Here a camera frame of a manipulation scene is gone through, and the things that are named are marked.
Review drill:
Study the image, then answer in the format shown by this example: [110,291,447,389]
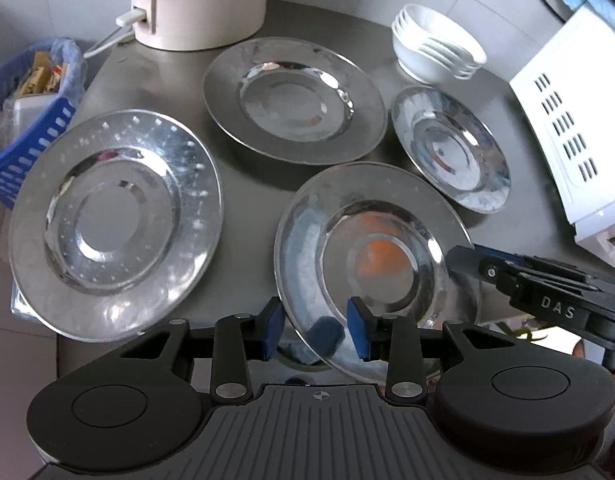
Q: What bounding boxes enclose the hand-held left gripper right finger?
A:
[347,297,516,405]

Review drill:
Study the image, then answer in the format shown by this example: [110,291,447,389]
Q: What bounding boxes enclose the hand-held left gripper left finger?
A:
[119,297,286,405]

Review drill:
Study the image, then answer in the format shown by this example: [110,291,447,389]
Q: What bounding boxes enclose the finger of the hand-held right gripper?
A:
[446,245,521,287]
[474,243,604,283]

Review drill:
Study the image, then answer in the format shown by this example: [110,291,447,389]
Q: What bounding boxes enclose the dotted stainless steel plate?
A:
[8,108,224,344]

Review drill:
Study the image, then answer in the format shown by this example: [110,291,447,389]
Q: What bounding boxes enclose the white ceramic bowl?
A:
[404,3,488,65]
[398,9,485,71]
[394,14,481,77]

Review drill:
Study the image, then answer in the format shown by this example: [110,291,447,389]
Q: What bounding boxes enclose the stack of white bowls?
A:
[391,19,475,85]

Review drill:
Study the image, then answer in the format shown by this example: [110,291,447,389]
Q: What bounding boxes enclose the white microwave oven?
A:
[509,2,615,249]

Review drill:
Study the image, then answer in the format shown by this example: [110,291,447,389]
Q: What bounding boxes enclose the blue towel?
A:
[557,0,615,42]

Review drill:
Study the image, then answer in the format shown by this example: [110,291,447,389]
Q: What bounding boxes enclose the blue plastic basket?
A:
[0,37,86,209]

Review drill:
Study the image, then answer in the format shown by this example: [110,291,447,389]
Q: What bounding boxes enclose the beige electric kettle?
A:
[67,0,274,52]

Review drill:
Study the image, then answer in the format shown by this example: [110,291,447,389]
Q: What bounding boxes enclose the clear plastic bag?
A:
[0,37,86,161]

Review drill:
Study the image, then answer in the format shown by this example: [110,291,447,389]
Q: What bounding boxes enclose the white kettle plug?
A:
[82,6,149,60]

